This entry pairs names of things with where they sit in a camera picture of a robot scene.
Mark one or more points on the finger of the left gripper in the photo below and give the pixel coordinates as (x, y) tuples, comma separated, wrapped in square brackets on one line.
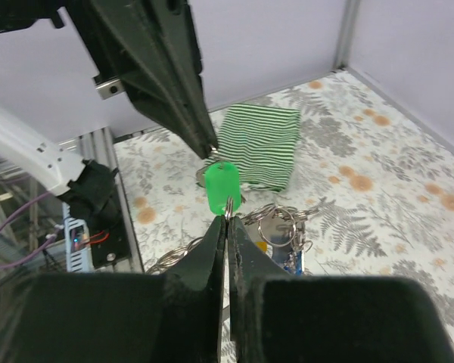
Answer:
[(151, 48)]

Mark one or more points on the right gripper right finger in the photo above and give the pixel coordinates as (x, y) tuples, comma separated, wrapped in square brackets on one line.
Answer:
[(279, 317)]

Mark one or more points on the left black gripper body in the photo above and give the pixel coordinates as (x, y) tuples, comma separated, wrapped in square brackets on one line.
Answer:
[(19, 15)]

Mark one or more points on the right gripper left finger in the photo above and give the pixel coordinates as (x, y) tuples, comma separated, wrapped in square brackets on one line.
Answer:
[(174, 316)]

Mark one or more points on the blue key tag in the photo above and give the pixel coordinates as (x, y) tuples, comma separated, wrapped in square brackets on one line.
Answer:
[(288, 256)]

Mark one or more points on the green key tag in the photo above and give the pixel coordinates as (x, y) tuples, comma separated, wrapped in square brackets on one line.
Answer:
[(221, 180)]

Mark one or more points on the yellow key tag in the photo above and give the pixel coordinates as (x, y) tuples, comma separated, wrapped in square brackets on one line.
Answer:
[(263, 246)]

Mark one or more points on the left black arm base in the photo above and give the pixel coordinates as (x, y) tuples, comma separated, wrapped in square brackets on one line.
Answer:
[(90, 195)]

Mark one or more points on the green striped cloth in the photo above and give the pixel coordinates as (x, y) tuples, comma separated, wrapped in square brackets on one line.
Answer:
[(260, 141)]

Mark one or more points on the blue slotted cable duct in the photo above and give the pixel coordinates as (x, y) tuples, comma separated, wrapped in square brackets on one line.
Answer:
[(76, 235)]

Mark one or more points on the left aluminium frame post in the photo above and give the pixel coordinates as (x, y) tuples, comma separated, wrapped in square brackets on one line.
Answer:
[(346, 34)]

